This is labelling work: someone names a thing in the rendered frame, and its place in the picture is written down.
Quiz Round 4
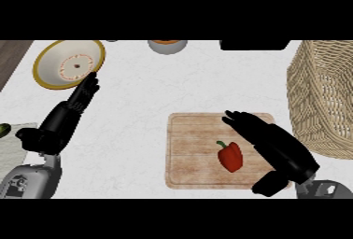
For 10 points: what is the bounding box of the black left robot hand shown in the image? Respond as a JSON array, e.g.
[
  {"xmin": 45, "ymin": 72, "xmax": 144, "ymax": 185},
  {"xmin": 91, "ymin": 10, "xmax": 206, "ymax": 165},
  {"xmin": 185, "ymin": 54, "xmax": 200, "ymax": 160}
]
[{"xmin": 14, "ymin": 71, "xmax": 101, "ymax": 156}]

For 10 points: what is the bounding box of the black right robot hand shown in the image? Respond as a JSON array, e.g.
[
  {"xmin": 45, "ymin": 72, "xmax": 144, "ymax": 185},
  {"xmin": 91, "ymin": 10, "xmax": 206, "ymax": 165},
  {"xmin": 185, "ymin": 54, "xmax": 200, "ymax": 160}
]
[{"xmin": 221, "ymin": 110, "xmax": 323, "ymax": 198}]

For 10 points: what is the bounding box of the red bell pepper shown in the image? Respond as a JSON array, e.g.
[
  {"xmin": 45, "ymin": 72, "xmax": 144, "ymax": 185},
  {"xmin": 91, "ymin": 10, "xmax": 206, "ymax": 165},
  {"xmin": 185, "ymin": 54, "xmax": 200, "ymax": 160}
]
[{"xmin": 216, "ymin": 140, "xmax": 244, "ymax": 174}]

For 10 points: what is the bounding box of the wooden cutting board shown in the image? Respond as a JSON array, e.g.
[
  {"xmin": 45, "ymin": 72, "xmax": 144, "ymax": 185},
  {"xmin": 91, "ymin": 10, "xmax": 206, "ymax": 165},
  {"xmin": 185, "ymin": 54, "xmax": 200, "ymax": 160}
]
[{"xmin": 165, "ymin": 112, "xmax": 293, "ymax": 190}]

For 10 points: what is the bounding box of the tan wicker basket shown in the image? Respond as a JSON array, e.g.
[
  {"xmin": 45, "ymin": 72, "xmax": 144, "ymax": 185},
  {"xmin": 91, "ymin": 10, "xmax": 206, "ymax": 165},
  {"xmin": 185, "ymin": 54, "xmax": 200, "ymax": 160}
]
[{"xmin": 286, "ymin": 40, "xmax": 353, "ymax": 161}]

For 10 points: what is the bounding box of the green vegetable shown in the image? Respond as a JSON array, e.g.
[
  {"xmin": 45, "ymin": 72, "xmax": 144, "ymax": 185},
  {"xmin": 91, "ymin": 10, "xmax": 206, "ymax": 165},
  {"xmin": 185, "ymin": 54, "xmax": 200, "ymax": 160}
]
[{"xmin": 0, "ymin": 122, "xmax": 12, "ymax": 139}]

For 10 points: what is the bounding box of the pale grey placemat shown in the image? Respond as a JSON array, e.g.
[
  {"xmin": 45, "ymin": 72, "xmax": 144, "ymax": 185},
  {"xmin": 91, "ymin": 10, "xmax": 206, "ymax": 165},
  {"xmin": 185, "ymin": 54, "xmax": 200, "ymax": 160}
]
[{"xmin": 0, "ymin": 121, "xmax": 41, "ymax": 180}]

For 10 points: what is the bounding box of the white bowl with yellow rim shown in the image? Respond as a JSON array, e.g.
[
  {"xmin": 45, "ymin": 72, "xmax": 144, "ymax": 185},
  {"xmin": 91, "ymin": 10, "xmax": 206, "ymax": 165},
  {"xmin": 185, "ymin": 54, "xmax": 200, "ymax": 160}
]
[{"xmin": 32, "ymin": 40, "xmax": 108, "ymax": 91}]

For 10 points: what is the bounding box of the brown wooden panel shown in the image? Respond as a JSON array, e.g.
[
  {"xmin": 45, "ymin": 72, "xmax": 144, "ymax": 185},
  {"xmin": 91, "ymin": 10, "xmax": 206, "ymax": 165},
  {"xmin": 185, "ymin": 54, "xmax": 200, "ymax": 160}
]
[{"xmin": 0, "ymin": 40, "xmax": 36, "ymax": 92}]

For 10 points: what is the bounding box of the black appliance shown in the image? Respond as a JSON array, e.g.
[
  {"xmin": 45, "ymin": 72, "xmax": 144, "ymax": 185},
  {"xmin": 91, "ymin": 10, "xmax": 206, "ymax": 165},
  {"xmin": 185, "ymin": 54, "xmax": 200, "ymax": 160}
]
[{"xmin": 219, "ymin": 40, "xmax": 293, "ymax": 51}]

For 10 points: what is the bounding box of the grey cup with orange contents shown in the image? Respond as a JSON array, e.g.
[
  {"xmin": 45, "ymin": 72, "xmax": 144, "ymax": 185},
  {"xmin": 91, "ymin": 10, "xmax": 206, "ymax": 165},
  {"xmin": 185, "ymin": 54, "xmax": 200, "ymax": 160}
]
[{"xmin": 147, "ymin": 40, "xmax": 190, "ymax": 56}]

